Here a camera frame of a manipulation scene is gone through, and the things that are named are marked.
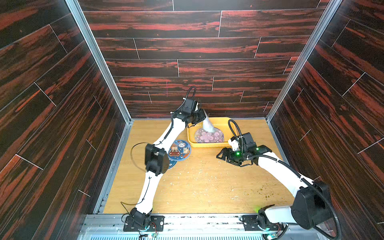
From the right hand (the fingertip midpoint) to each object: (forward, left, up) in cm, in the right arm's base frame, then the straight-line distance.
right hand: (224, 157), depth 85 cm
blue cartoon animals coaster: (+1, +32, -12) cm, 34 cm away
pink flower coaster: (+22, +12, -10) cm, 27 cm away
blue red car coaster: (+11, +27, -11) cm, 31 cm away
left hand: (+24, +9, +10) cm, 27 cm away
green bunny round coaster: (+19, +9, +7) cm, 23 cm away
